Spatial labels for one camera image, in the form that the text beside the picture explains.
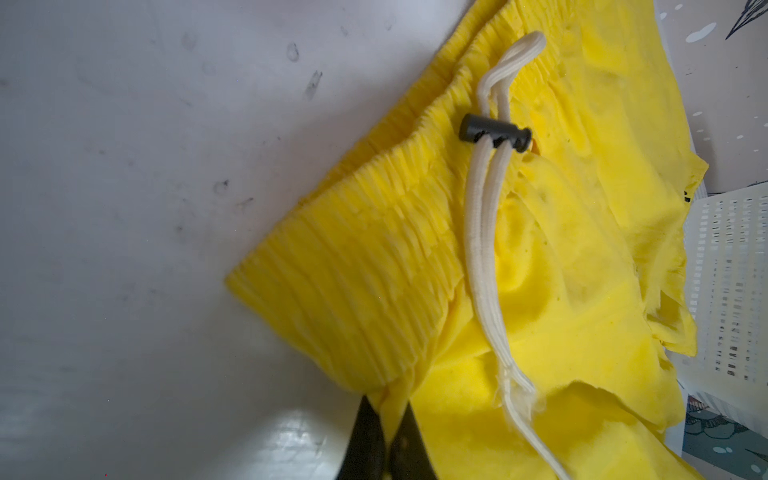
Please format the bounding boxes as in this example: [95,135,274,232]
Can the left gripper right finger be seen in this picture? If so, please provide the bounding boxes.
[389,404,437,480]

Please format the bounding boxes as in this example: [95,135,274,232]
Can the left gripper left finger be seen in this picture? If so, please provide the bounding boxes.
[336,396,387,480]

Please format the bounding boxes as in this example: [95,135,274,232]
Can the yellow shorts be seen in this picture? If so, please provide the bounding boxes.
[226,1,707,479]

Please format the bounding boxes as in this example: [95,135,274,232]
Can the white plastic basket tray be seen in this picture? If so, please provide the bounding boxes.
[670,183,767,435]

